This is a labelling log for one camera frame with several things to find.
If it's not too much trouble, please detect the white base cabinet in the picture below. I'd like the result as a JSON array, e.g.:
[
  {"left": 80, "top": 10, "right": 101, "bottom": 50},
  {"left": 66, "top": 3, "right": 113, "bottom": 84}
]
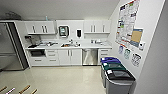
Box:
[{"left": 27, "top": 48, "right": 83, "bottom": 67}]

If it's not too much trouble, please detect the green lid waste bin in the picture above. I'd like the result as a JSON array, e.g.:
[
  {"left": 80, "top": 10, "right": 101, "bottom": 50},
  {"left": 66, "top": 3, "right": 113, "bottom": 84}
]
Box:
[{"left": 102, "top": 61, "right": 129, "bottom": 83}]

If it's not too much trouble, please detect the large colourful wall poster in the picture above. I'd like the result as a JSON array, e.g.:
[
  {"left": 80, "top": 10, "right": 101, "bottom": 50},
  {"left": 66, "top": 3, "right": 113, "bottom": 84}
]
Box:
[{"left": 115, "top": 0, "right": 141, "bottom": 46}]

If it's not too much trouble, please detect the pale blue bottle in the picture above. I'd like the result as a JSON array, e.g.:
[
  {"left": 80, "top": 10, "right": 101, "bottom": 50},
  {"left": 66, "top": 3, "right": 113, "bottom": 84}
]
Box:
[{"left": 44, "top": 15, "right": 50, "bottom": 22}]

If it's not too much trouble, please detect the grey waste bin black lid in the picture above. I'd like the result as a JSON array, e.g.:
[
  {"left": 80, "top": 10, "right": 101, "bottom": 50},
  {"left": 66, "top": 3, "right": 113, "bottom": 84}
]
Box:
[{"left": 105, "top": 69, "right": 137, "bottom": 94}]

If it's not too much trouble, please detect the small recycling wall sign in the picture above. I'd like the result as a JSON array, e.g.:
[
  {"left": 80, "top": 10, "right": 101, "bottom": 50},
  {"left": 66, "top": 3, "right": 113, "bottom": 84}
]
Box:
[
  {"left": 131, "top": 52, "right": 143, "bottom": 68},
  {"left": 123, "top": 48, "right": 132, "bottom": 61},
  {"left": 118, "top": 44, "right": 125, "bottom": 55}
]

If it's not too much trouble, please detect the stainless steel refrigerator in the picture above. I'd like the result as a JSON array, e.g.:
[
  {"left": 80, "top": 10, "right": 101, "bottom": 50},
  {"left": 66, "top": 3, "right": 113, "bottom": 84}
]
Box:
[{"left": 0, "top": 21, "right": 30, "bottom": 71}]

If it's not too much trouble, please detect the chrome sink faucet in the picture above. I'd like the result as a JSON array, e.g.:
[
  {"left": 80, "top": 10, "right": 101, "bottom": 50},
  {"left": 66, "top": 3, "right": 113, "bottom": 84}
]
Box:
[{"left": 67, "top": 38, "right": 74, "bottom": 45}]

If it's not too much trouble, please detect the stainless steel dishwasher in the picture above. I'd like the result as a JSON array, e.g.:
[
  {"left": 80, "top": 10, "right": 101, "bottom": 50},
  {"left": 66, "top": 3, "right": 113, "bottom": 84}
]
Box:
[{"left": 81, "top": 48, "right": 100, "bottom": 67}]

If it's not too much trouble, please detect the white drawer unit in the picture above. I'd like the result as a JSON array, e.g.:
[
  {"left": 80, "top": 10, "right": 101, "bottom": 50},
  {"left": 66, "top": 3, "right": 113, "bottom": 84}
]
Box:
[{"left": 98, "top": 48, "right": 113, "bottom": 65}]

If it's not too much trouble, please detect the black built-in microwave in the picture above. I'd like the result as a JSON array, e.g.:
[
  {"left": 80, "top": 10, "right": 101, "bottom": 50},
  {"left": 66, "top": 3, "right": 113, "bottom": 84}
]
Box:
[{"left": 29, "top": 49, "right": 47, "bottom": 58}]

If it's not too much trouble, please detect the black coffee machine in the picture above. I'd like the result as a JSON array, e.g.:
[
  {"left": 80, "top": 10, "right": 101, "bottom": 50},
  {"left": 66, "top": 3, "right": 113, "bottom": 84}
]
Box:
[{"left": 27, "top": 35, "right": 41, "bottom": 47}]

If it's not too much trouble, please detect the white three-door wall cabinet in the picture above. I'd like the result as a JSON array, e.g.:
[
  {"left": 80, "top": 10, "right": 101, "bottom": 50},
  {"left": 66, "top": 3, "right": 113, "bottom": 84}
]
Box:
[{"left": 83, "top": 19, "right": 112, "bottom": 35}]

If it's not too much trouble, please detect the grey paper towel dispenser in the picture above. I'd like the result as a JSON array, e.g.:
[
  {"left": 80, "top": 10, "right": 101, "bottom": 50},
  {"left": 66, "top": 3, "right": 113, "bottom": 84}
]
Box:
[{"left": 58, "top": 25, "right": 70, "bottom": 38}]

